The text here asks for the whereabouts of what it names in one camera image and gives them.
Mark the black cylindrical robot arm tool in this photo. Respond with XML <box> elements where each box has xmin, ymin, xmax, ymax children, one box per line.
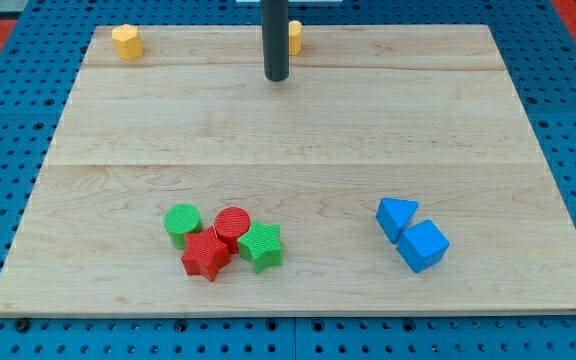
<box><xmin>260</xmin><ymin>0</ymin><xmax>289</xmax><ymax>82</ymax></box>

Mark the green star block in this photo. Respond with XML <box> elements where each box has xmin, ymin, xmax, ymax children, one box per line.
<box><xmin>237</xmin><ymin>220</ymin><xmax>283</xmax><ymax>274</ymax></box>

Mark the red star block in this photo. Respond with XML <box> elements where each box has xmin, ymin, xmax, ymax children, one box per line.
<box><xmin>181</xmin><ymin>227</ymin><xmax>231</xmax><ymax>282</ymax></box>

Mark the red cylinder block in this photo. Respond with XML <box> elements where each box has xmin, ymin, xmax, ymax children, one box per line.
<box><xmin>214</xmin><ymin>207</ymin><xmax>251</xmax><ymax>254</ymax></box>

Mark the wooden board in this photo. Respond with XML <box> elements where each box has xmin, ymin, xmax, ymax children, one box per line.
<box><xmin>0</xmin><ymin>25</ymin><xmax>576</xmax><ymax>318</ymax></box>

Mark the blue triangle block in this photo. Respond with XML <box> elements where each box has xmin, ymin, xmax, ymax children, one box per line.
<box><xmin>376</xmin><ymin>198</ymin><xmax>419</xmax><ymax>244</ymax></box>

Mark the green cylinder block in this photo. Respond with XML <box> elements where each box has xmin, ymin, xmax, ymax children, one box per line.
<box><xmin>163</xmin><ymin>203</ymin><xmax>202</xmax><ymax>250</ymax></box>

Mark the blue cube block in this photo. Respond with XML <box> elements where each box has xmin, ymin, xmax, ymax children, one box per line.
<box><xmin>397</xmin><ymin>219</ymin><xmax>450</xmax><ymax>273</ymax></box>

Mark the yellow block behind tool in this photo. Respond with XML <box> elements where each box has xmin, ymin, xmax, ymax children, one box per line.
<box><xmin>288</xmin><ymin>20</ymin><xmax>303</xmax><ymax>56</ymax></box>

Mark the yellow hexagon block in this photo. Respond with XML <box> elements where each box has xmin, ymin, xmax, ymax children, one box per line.
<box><xmin>111</xmin><ymin>24</ymin><xmax>144</xmax><ymax>60</ymax></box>

